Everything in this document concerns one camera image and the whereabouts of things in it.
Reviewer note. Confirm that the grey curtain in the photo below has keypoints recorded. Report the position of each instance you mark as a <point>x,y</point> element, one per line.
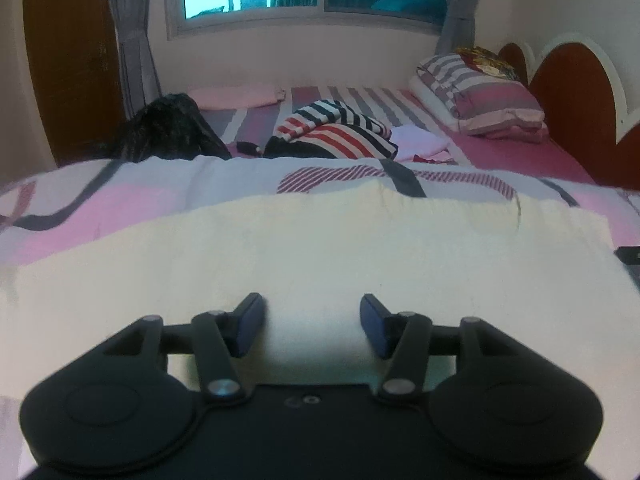
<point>132,35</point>
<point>462,5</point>

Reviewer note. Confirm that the small black item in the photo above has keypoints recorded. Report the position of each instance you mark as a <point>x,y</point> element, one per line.
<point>247,148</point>

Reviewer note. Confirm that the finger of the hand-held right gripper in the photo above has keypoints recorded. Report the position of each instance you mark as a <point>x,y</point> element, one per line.
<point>629,255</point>

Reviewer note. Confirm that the striped pink grey pillow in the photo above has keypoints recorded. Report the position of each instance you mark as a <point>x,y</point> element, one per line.
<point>480,100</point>

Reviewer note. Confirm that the brown white headboard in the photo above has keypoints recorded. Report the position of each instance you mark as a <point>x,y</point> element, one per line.
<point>580,95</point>

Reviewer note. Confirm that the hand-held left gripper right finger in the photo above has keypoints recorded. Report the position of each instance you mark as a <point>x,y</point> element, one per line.
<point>375,325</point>

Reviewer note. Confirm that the flat pink pillow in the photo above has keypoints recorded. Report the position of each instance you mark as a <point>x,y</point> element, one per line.
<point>235,96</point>

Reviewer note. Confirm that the patterned gold red cushion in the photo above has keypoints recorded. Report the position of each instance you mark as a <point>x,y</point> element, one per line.
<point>487,62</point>

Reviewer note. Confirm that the brown wooden door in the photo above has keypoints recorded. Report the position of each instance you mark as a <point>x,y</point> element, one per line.
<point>70,60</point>

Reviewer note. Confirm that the light pink folded cloth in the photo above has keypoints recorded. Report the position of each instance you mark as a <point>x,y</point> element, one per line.
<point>417,141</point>

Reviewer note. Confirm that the red black striped clothes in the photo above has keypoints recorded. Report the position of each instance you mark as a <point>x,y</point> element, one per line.
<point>335,132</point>

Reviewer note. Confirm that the cream cloth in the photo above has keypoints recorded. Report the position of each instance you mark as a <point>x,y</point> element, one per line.
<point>320,250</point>

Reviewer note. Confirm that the striped pink bed sheet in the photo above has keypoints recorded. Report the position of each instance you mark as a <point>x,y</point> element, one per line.
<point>500,155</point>

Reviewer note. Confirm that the pink grey patterned blanket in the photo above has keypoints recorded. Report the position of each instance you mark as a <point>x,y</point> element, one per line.
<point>100,200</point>

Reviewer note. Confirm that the black bag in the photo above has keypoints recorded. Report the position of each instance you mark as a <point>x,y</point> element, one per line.
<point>170,130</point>

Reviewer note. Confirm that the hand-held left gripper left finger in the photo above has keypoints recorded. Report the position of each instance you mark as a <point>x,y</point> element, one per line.
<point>250,322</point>

